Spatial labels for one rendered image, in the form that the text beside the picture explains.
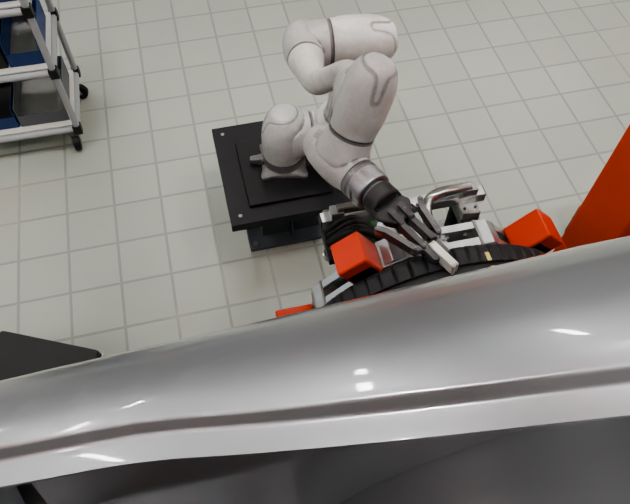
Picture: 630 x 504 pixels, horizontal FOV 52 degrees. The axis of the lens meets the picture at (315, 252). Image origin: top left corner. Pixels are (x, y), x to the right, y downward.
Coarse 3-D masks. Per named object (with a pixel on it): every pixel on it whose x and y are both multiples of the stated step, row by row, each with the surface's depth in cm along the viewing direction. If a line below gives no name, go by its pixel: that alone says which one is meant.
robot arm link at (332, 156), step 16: (320, 128) 138; (304, 144) 140; (320, 144) 135; (336, 144) 132; (352, 144) 131; (368, 144) 133; (320, 160) 136; (336, 160) 133; (352, 160) 133; (336, 176) 135
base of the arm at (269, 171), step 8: (256, 160) 248; (264, 160) 247; (304, 160) 250; (264, 168) 248; (272, 168) 245; (280, 168) 244; (288, 168) 244; (296, 168) 247; (304, 168) 248; (264, 176) 246; (272, 176) 246; (280, 176) 246; (288, 176) 247; (296, 176) 247; (304, 176) 247
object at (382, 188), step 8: (376, 184) 131; (384, 184) 131; (368, 192) 131; (376, 192) 130; (384, 192) 129; (392, 192) 130; (368, 200) 131; (376, 200) 129; (384, 200) 130; (392, 200) 131; (400, 200) 131; (408, 200) 131; (368, 208) 131; (376, 208) 131; (384, 208) 130; (392, 208) 130; (408, 208) 130; (376, 216) 130; (384, 216) 129; (400, 216) 129; (384, 224) 130; (392, 224) 129
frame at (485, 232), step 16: (464, 224) 138; (480, 224) 138; (384, 240) 136; (448, 240) 140; (464, 240) 136; (480, 240) 136; (496, 240) 137; (384, 256) 135; (400, 256) 133; (416, 256) 134; (336, 272) 143; (320, 288) 145; (336, 288) 147; (320, 304) 144
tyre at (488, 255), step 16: (464, 256) 127; (480, 256) 127; (496, 256) 128; (512, 256) 129; (528, 256) 131; (384, 272) 128; (400, 272) 127; (416, 272) 126; (432, 272) 126; (448, 272) 125; (464, 272) 125; (352, 288) 132; (368, 288) 129; (384, 288) 127
